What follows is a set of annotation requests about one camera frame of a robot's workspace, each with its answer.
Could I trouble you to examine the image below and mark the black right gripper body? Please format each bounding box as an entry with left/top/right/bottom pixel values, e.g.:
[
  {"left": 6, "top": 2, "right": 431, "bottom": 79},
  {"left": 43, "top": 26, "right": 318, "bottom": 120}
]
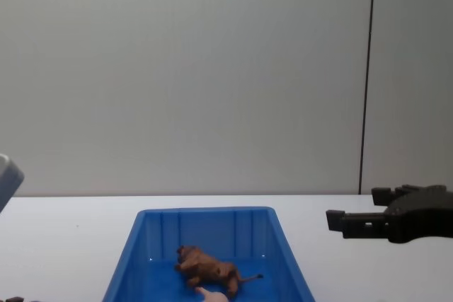
[{"left": 384, "top": 184, "right": 453, "bottom": 245}]

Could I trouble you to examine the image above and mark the brown toy lion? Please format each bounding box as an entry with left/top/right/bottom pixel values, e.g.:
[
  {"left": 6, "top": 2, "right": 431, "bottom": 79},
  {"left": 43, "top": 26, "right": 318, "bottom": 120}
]
[{"left": 173, "top": 244, "right": 265, "bottom": 296}]

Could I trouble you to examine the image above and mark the blue plastic bin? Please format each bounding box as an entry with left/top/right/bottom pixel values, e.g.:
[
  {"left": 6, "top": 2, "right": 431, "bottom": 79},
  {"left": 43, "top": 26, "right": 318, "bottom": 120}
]
[{"left": 101, "top": 205, "right": 316, "bottom": 302}]

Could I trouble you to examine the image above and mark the pale pink toy figure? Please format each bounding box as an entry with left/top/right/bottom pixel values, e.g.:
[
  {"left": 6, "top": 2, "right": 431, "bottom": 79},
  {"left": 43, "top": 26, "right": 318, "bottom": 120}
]
[{"left": 193, "top": 286, "right": 229, "bottom": 302}]

